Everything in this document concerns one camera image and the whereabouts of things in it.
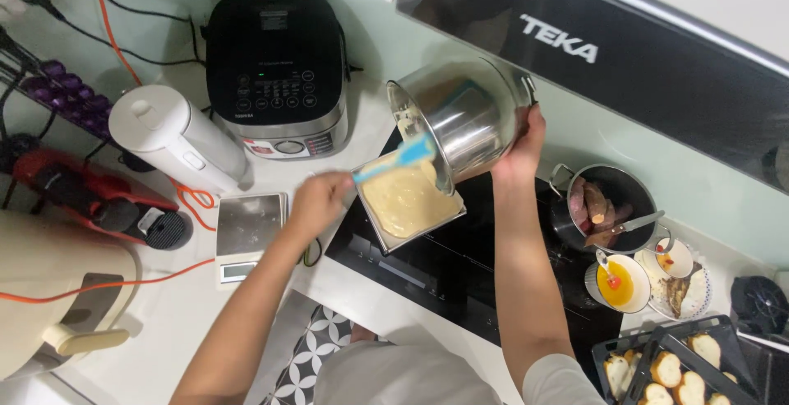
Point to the stainless steel mixing pot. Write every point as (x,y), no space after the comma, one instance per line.
(468,124)

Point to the black rice cooker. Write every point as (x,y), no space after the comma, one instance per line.
(277,66)

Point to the cream air fryer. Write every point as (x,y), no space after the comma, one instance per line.
(55,288)

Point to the small white bowl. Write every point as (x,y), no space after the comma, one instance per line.
(678,257)

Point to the white electric kettle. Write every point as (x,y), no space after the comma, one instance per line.
(176,137)

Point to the white bowl of yellow liquid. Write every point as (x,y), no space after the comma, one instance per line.
(625,288)

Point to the pale cake batter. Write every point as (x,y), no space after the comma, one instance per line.
(407,205)

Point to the person's left fingers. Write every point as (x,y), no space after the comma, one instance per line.
(341,188)

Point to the floral white plate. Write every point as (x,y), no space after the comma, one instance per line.
(696,297)

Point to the black baking tray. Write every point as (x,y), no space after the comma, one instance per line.
(709,368)
(727,337)

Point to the red coffee machine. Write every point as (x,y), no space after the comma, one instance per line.
(92,198)

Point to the blue silicone spatula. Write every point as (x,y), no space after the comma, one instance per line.
(400,155)

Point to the silver kitchen scale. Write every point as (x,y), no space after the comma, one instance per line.
(249,226)

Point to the black induction hob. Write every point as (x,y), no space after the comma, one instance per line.
(462,275)

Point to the person's right hand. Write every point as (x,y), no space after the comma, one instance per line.
(524,155)

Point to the purple sweet potato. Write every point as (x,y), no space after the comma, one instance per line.
(576,200)
(618,214)
(595,203)

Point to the brown food on plate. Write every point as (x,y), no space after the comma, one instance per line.
(677,294)

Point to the red silicone pastry brush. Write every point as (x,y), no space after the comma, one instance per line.
(610,275)

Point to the person's left hand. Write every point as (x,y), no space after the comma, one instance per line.
(317,201)

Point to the group of sliced bread pieces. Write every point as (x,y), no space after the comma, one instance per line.
(666,368)

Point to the person's white shirt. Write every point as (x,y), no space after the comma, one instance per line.
(400,377)

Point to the rack of purple capsules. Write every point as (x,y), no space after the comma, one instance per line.
(68,94)

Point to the square metal baking tin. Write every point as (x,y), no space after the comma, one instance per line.
(431,223)

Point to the black range hood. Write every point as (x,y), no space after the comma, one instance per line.
(616,54)

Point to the person's right fingers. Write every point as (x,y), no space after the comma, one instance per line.
(536,124)

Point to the black round appliance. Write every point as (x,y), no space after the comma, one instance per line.
(759,303)

